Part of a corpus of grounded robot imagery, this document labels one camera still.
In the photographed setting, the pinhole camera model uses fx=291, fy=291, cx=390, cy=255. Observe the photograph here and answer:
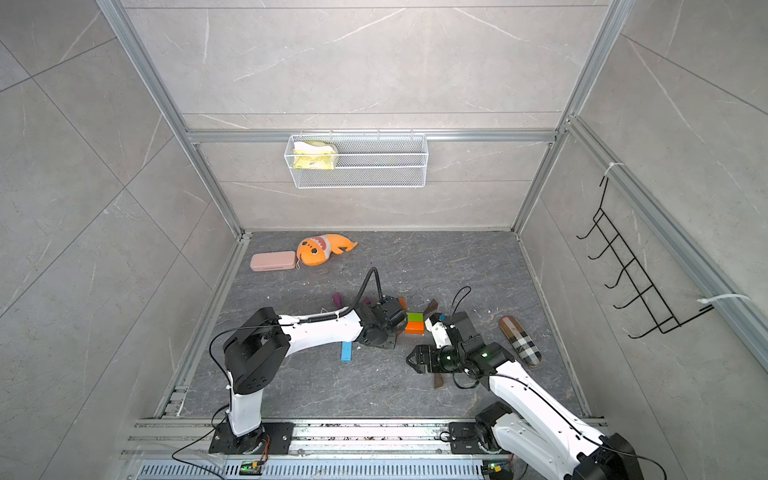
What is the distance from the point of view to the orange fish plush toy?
1.06m

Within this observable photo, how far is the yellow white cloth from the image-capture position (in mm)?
874

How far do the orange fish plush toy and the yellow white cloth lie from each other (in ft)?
0.98
